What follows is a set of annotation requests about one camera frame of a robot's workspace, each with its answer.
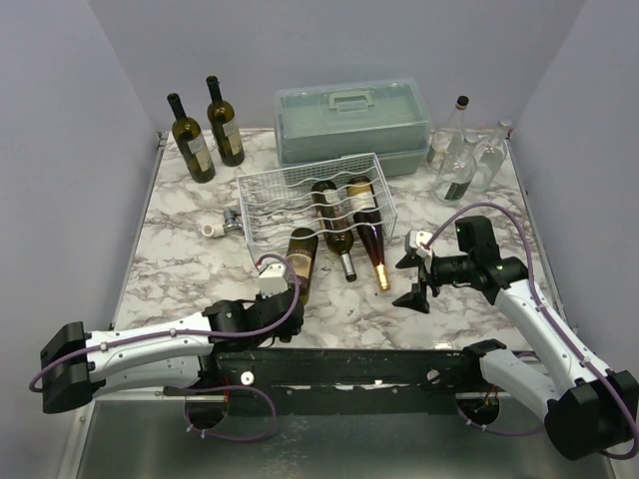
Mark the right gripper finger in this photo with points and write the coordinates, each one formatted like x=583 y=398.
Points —
x=410 y=260
x=415 y=299

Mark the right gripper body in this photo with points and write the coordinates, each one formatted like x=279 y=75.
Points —
x=425 y=275

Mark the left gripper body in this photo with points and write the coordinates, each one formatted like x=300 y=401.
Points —
x=291 y=330

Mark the clear bottle dark label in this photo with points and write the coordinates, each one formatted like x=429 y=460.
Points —
x=456 y=172

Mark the clear bottle cream label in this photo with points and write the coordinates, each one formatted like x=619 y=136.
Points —
x=447 y=137

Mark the clear bottle silver cap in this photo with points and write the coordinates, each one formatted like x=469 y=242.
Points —
x=490 y=153

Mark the dark wine bottle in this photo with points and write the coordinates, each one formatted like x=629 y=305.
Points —
x=191 y=142
x=222 y=118

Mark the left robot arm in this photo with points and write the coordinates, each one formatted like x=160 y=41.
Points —
x=77 y=365

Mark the red wine bottle gold cap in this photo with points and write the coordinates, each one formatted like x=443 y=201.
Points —
x=368 y=223

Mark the dark bottle silver neck lower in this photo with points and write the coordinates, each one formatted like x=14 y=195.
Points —
x=335 y=226

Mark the green plastic toolbox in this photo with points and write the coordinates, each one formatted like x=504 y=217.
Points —
x=386 y=117

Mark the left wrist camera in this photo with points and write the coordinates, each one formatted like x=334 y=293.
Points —
x=273 y=278

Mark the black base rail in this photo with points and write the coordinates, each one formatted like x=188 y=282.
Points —
x=346 y=381

